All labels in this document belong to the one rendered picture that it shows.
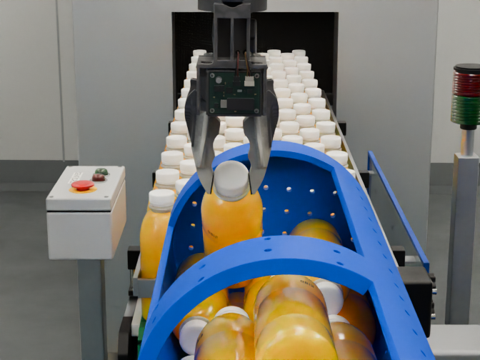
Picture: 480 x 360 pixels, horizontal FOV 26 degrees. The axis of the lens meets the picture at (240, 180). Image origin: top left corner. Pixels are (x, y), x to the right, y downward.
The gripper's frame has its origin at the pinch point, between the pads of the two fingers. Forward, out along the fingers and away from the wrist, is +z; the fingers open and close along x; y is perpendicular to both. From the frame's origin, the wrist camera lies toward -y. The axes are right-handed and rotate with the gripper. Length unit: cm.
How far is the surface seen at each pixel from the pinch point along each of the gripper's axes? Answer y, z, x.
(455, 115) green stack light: -68, 6, 39
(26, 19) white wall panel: -442, 30, -110
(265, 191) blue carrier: -23.6, 7.8, 4.5
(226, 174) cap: 0.2, -0.7, -0.5
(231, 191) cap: 1.4, 0.8, 0.1
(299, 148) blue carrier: -20.7, 1.2, 8.7
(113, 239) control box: -44, 21, -18
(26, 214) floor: -391, 122, -104
